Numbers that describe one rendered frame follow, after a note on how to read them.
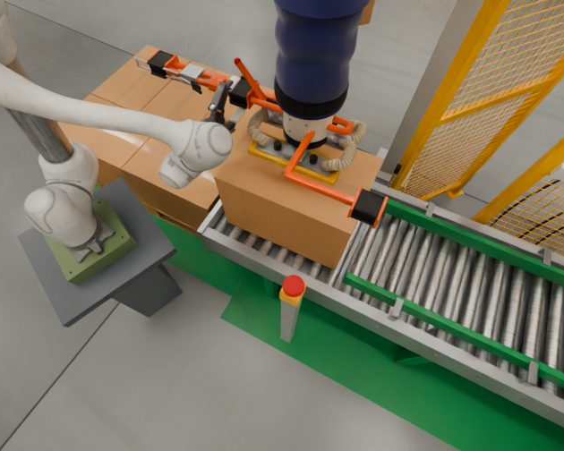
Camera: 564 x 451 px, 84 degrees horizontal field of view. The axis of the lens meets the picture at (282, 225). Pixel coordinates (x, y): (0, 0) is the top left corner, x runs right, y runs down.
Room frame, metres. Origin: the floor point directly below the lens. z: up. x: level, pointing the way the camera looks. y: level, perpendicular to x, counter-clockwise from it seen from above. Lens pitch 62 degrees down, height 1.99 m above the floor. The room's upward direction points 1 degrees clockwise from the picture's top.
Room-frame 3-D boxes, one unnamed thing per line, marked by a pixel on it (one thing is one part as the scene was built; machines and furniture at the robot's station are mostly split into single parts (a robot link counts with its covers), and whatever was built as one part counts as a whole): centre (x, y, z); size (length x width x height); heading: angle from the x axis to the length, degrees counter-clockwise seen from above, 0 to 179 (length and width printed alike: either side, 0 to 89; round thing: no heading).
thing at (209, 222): (0.99, 0.25, 0.58); 0.70 x 0.03 x 0.06; 153
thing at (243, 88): (0.93, 0.14, 1.22); 0.10 x 0.08 x 0.06; 154
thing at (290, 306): (0.28, -0.04, 0.50); 0.07 x 0.07 x 1.00; 63
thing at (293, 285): (0.28, -0.04, 1.02); 0.07 x 0.07 x 0.04
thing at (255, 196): (0.82, -0.07, 0.75); 0.60 x 0.40 x 0.40; 65
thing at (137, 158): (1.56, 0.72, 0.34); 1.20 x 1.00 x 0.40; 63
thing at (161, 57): (1.09, 0.45, 1.22); 0.08 x 0.07 x 0.05; 64
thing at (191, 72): (1.02, 0.33, 1.22); 0.07 x 0.07 x 0.04; 64
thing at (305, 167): (0.74, -0.04, 1.12); 0.34 x 0.10 x 0.05; 64
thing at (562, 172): (0.75, -1.09, 1.02); 0.06 x 0.03 x 0.06; 63
